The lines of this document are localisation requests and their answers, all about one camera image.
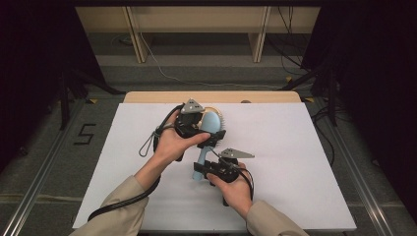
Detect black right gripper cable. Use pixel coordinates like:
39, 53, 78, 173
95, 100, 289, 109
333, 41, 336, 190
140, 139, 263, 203
229, 163, 255, 202

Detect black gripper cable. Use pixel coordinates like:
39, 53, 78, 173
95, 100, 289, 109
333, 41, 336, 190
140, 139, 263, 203
229, 163, 255, 202
88, 103, 185, 222

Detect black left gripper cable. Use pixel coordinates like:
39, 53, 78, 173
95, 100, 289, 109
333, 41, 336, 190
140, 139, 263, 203
88, 103, 185, 222

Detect dark curtain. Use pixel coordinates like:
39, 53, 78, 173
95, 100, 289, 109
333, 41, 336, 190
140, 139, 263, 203
0, 0, 106, 171
301, 0, 417, 224

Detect grey cable coil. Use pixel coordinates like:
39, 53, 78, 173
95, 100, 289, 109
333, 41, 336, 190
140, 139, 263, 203
110, 33, 135, 47

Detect black hanging cables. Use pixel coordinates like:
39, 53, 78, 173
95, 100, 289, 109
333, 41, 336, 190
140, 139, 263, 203
265, 6, 311, 72

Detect metal floor rail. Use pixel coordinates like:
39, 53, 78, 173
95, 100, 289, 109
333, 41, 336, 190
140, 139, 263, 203
306, 97, 394, 236
1, 97, 87, 236

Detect light blue hairbrush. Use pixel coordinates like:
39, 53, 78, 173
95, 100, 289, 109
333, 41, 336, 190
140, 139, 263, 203
192, 109, 228, 182

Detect cream ribbed cup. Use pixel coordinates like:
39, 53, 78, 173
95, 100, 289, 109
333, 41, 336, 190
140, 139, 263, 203
201, 105, 225, 121

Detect person's right hand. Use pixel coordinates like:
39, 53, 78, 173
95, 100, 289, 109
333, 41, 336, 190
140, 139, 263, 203
207, 162, 254, 220

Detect white floor cable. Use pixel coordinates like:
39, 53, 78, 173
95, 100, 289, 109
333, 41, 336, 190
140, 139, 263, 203
139, 32, 283, 90

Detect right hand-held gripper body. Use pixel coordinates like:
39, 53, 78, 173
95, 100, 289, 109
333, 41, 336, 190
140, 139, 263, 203
206, 147, 256, 184

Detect beige background desk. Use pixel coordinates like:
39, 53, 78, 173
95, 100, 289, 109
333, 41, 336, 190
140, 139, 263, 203
75, 6, 321, 64

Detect person's left hand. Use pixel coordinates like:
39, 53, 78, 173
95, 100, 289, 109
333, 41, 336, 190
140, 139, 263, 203
153, 110, 211, 166

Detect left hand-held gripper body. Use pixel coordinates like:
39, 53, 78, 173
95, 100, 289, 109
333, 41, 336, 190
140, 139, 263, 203
174, 98, 207, 139

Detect black metal stand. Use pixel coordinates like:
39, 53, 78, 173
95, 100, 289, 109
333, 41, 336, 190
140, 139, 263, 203
58, 65, 126, 131
278, 55, 339, 128

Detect black floor cables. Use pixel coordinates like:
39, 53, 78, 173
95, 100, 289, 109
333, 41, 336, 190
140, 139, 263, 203
311, 104, 338, 166

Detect white board cover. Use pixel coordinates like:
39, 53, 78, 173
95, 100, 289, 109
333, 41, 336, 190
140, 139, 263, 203
72, 102, 357, 232

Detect light wooden table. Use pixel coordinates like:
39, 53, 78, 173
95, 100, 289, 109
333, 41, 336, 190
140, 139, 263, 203
123, 90, 303, 104

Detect grey lanyard loop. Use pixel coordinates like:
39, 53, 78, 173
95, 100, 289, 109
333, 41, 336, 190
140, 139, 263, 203
139, 122, 175, 157

